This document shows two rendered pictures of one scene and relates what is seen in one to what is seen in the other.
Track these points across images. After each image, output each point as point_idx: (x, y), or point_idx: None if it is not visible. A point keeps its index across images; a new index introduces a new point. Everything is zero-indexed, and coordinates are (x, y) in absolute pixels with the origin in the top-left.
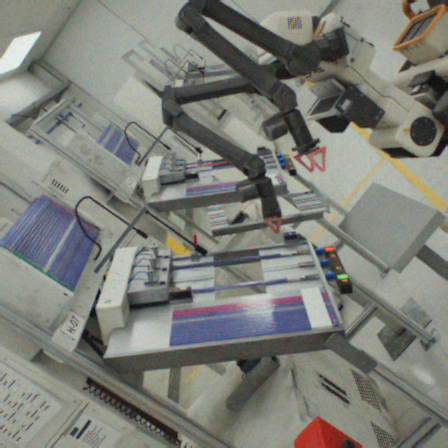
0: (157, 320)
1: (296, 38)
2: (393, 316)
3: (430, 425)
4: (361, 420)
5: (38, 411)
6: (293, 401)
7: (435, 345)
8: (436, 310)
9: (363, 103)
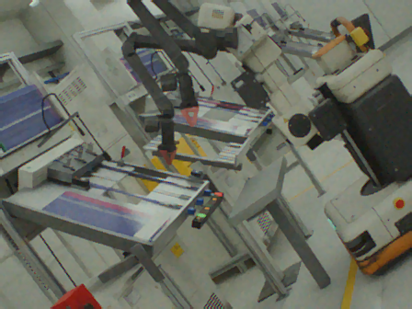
0: (53, 192)
1: (215, 25)
2: (259, 266)
3: None
4: None
5: None
6: (120, 285)
7: (282, 299)
8: (303, 276)
9: (254, 87)
